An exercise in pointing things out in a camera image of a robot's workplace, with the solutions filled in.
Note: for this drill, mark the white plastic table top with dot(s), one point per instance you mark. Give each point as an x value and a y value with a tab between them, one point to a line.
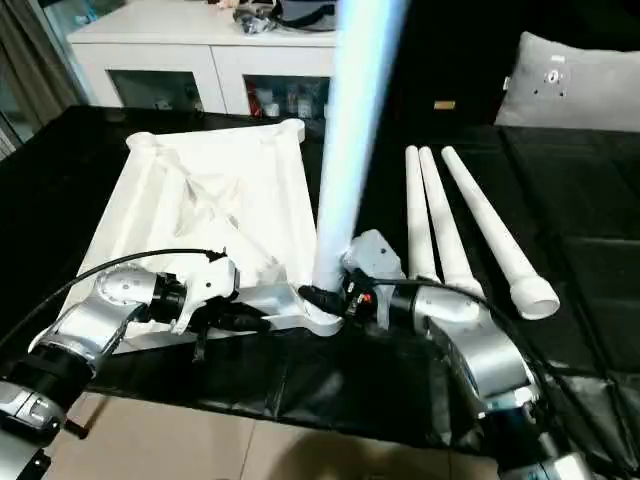
225	165

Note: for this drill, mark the white plastic table leg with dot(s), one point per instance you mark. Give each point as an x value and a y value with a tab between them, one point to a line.
355	125
445	225
490	225
417	225

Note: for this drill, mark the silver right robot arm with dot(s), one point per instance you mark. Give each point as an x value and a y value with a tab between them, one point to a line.
480	340

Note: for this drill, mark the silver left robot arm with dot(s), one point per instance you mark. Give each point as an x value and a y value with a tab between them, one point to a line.
90	315

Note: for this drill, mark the black mat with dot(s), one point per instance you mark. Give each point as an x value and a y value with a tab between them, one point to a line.
575	225

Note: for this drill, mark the black case with gold label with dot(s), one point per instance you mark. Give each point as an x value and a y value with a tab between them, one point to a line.
450	60

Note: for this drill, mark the white glass-door cabinet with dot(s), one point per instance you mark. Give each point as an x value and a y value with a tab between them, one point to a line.
175	55

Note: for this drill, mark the grey pillow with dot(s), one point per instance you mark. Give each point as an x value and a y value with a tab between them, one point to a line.
575	85

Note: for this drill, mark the brown curtain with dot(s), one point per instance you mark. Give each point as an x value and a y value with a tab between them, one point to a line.
30	65

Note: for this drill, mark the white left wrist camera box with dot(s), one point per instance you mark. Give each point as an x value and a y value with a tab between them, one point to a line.
210	280

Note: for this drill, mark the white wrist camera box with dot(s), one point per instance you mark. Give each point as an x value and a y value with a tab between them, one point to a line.
210	280
375	255

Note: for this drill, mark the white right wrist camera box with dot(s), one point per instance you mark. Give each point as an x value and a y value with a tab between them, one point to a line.
375	255

